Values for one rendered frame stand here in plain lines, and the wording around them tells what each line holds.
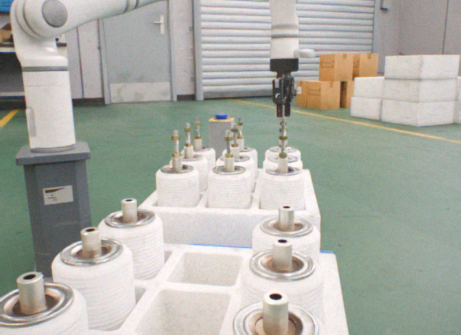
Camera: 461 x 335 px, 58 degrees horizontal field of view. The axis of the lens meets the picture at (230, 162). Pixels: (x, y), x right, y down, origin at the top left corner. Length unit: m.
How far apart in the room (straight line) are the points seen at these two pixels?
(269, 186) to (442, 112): 2.94
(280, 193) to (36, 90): 0.55
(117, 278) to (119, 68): 5.49
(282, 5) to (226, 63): 5.21
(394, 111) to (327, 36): 3.60
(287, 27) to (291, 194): 0.43
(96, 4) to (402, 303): 0.91
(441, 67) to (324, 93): 1.46
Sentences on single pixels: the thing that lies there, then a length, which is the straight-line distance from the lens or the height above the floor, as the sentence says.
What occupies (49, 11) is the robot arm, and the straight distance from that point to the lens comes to 0.95.
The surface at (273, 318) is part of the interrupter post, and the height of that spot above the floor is 0.27.
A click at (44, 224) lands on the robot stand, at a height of 0.15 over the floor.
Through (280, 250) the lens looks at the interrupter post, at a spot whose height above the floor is 0.27.
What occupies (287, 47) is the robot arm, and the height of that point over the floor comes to 0.52.
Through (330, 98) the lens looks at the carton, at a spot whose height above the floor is 0.12.
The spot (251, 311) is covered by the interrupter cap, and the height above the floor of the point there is 0.25.
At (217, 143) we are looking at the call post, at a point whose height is 0.24.
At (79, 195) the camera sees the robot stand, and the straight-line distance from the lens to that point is 0.98.
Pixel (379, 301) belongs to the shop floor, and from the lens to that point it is 0.95.
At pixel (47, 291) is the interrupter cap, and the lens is 0.48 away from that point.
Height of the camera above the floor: 0.48
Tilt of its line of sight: 13 degrees down
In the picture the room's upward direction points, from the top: 1 degrees counter-clockwise
